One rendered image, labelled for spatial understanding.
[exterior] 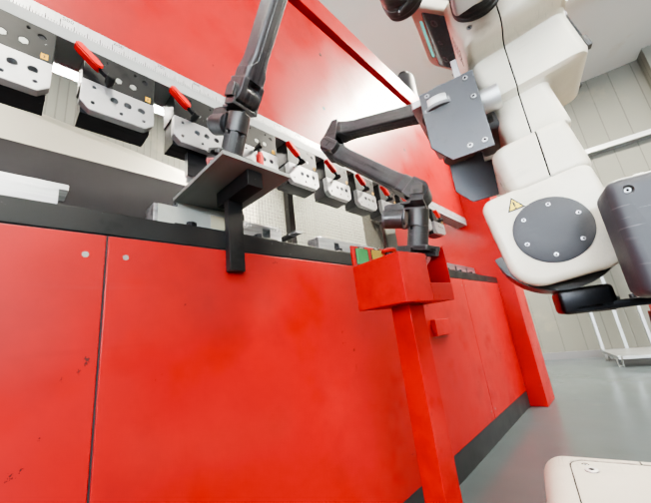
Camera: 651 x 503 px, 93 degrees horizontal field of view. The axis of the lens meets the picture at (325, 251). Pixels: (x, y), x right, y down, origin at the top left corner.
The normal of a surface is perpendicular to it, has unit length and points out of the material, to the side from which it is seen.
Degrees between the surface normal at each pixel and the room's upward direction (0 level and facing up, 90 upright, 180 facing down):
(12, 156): 90
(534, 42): 90
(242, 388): 90
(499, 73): 90
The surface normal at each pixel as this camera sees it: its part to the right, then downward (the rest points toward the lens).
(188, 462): 0.71, -0.26
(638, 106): -0.54, -0.16
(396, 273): -0.79, -0.07
